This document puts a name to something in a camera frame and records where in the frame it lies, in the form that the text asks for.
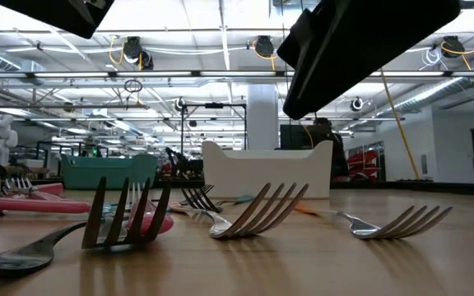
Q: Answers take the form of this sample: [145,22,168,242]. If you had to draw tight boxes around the white plastic bin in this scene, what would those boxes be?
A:
[202,140,334,200]

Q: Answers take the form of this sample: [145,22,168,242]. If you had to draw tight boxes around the black background robot rig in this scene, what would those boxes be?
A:
[165,146,204,181]

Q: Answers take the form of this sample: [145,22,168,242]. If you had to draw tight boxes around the white building pillar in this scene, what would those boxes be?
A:
[247,84,280,151]

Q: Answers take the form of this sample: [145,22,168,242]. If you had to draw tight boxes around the long ceiling light bar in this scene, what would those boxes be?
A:
[0,70,474,80]

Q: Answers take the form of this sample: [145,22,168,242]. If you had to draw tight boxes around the teal plastic bin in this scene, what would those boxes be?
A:
[61,154,159,191]

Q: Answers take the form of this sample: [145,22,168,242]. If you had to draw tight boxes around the white humanoid robot figure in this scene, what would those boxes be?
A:
[0,113,19,168]

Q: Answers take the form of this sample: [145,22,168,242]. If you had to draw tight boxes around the black coiled cable ring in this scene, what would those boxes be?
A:
[123,79,143,94]

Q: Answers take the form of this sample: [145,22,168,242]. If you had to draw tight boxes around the large silver ventilation duct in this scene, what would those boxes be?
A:
[379,49,474,118]

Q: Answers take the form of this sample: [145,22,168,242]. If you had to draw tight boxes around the rack of red bins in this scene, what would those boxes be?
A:
[346,141,386,182]

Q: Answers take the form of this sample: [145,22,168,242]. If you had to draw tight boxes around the black background frame rig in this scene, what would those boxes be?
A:
[180,102,248,151]

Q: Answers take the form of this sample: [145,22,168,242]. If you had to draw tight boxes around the person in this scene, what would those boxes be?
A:
[309,117,350,181]

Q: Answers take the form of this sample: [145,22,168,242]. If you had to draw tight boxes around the yellow hanging cable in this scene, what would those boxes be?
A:
[379,67,421,181]

